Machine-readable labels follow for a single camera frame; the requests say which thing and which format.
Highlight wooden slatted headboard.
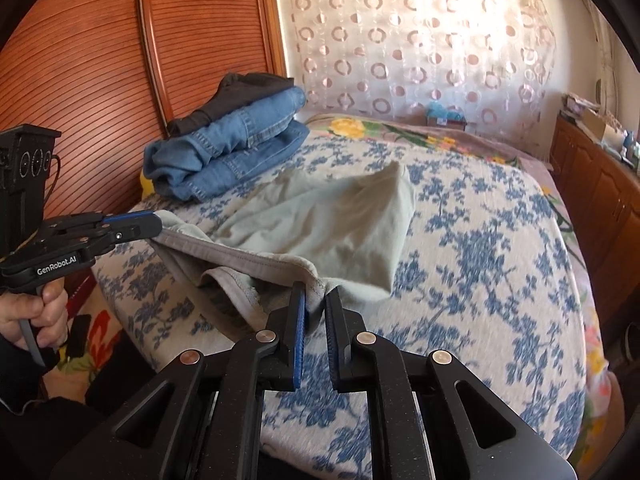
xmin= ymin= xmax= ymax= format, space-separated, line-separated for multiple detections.
xmin=0 ymin=0 xmax=289 ymax=303

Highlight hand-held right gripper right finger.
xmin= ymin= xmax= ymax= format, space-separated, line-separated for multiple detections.
xmin=324 ymin=287 xmax=579 ymax=480

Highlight colourful flower blanket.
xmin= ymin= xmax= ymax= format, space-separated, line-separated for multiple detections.
xmin=45 ymin=112 xmax=623 ymax=463

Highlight wooden cabinet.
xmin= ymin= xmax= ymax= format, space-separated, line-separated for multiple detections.
xmin=549 ymin=109 xmax=640 ymax=332

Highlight blue floral white blanket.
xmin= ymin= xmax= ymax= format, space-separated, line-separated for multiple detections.
xmin=90 ymin=125 xmax=590 ymax=477

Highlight person's left hand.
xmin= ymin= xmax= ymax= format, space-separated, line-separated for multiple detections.
xmin=0 ymin=284 xmax=69 ymax=357

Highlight folded dark pants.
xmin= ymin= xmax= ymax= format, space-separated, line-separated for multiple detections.
xmin=166 ymin=72 xmax=297 ymax=137

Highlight cardboard box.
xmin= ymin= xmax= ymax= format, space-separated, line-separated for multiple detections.
xmin=582 ymin=107 xmax=625 ymax=145

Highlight sheer ring-patterned curtain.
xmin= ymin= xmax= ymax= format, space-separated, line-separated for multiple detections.
xmin=272 ymin=0 xmax=560 ymax=137

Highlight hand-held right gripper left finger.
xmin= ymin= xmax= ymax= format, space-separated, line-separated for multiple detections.
xmin=50 ymin=281 xmax=307 ymax=480

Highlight teal box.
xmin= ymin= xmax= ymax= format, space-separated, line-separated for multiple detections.
xmin=425 ymin=101 xmax=472 ymax=129

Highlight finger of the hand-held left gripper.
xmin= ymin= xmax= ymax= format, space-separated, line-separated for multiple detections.
xmin=97 ymin=211 xmax=162 ymax=228
xmin=107 ymin=224 xmax=165 ymax=247

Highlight light grey-green pants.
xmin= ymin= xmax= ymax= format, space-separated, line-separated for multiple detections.
xmin=149 ymin=162 xmax=419 ymax=342

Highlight stack of papers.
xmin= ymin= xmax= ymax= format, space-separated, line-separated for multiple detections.
xmin=561 ymin=91 xmax=601 ymax=117

